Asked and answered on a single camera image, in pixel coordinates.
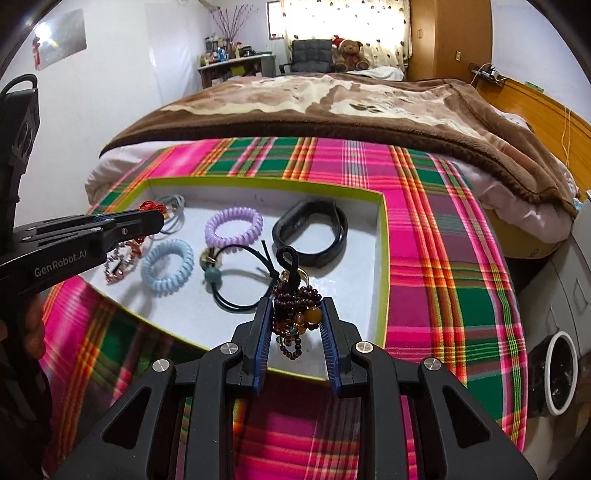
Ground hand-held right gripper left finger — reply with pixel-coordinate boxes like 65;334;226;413
53;298;273;480

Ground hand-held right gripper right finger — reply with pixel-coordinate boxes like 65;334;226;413
321;296;539;480

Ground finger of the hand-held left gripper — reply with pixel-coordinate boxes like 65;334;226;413
88;213;165;252
28;209;160;241

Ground red cord bracelet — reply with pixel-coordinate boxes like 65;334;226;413
137;200;168;220

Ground blue spiral hair tie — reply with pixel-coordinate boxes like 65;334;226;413
141;239;195;297

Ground pink rhinestone bracelet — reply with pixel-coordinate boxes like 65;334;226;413
105;240;139;283

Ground grey elastic hair ties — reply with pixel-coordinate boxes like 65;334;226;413
157;194;186;234

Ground yellow-green cardboard box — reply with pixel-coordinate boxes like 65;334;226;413
83;175;389;384

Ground dark bead bracelet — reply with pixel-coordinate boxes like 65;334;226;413
269;246;324;361

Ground purple spiral hair tie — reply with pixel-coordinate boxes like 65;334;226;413
204;208;264;251

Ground black beaded hair tie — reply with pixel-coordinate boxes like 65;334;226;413
199;240;287;309

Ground black smart band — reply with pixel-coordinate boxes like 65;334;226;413
271;199;348;269

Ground person's left hand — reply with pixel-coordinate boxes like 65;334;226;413
21;295;51;361

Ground pink green plaid blanket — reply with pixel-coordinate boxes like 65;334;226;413
39;136;529;480

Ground bottles on desk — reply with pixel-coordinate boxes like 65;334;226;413
198;34;269;63

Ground brown plush blanket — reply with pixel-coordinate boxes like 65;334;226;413
99;74;578;217

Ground yellow mattress cover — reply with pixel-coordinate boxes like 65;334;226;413
496;210;566;259

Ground vase of pink branches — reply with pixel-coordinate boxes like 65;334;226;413
210;4;252;49

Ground white trash bin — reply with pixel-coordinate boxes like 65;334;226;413
526;331;579;416

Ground grey filing cabinet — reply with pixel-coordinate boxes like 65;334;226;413
515;226;591;352

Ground black chair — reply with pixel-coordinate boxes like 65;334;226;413
279;39;335;75

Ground white pillow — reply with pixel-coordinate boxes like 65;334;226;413
355;66;407;81

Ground brown teddy bear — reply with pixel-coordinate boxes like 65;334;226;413
331;34;370;72

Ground wooden headboard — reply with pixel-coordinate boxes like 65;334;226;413
475;76;591;195

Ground spotted cream curtain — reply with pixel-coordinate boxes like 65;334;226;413
281;0;411;70

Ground power strip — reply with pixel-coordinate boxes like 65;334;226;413
468;62;506;83

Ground wooden wardrobe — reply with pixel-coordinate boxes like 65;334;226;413
406;0;497;81

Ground wall poster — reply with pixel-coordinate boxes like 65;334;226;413
31;8;88;71

